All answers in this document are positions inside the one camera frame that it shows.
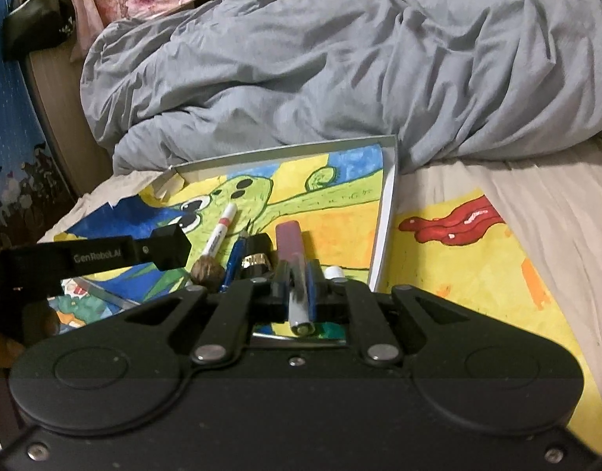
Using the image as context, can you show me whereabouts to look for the black cylinder gold band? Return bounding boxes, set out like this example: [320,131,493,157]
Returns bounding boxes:
[239,233,272,279]

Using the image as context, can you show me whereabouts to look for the brown walnut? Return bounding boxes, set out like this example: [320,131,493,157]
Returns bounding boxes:
[189,255,225,292]

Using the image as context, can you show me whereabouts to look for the blue cartoon wall hanging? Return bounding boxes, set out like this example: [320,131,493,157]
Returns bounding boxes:
[0,0,74,252]

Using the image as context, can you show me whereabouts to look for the beige bed sheet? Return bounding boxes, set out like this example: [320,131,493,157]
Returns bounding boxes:
[49,141,602,399]

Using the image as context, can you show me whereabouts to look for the silver shallow box tray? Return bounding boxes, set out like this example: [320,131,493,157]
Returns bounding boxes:
[57,145,384,303]

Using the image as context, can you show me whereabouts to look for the grey rumpled duvet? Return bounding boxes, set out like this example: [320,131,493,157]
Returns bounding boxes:
[80,0,602,173]

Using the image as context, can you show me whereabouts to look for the black hanging handbag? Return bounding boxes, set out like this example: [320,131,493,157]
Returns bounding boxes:
[1,0,75,62]

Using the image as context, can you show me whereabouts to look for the pink grey marker pen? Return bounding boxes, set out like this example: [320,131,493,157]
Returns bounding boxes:
[275,220,314,337]

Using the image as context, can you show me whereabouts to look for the blue pen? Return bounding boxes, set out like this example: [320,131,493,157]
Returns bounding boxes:
[220,230,249,292]

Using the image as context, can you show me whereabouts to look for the green frog drawing paper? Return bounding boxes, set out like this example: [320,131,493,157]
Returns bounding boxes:
[53,143,385,341]

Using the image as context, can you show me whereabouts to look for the person's left hand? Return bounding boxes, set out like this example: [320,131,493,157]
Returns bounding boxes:
[0,301,60,369]

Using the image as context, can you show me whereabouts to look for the white marker pink band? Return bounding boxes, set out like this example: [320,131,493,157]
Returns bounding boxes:
[201,202,237,258]

